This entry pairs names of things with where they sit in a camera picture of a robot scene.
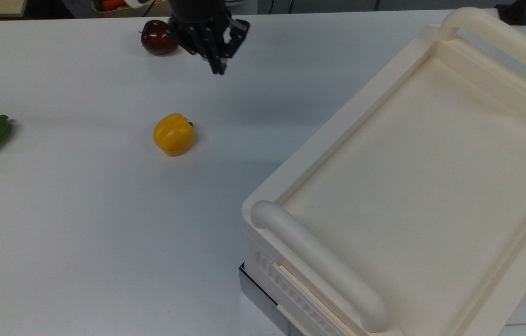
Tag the dark red apple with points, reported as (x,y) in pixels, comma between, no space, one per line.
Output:
(156,38)

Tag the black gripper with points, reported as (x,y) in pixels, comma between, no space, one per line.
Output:
(197,18)

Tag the black camera stand base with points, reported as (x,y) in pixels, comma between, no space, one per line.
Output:
(515,13)

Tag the yellow box of objects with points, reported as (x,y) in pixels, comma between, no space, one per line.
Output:
(118,6)

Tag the yellow bell pepper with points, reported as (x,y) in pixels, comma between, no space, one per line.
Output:
(174,134)

